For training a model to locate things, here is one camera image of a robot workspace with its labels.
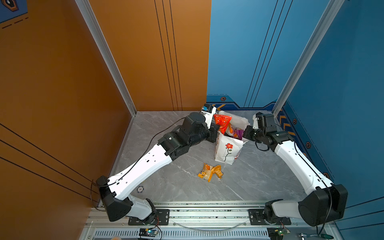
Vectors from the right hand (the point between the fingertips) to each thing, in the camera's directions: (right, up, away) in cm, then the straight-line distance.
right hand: (242, 131), depth 82 cm
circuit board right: (+13, -48, -11) cm, 51 cm away
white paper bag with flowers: (-8, -9, -2) cm, 13 cm away
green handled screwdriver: (+33, -47, -15) cm, 59 cm away
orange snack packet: (-20, -25, +5) cm, 32 cm away
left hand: (-15, +4, -17) cm, 23 cm away
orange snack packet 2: (-12, -23, +7) cm, 27 cm away
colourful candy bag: (-1, -1, +6) cm, 7 cm away
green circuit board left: (-48, -48, -11) cm, 69 cm away
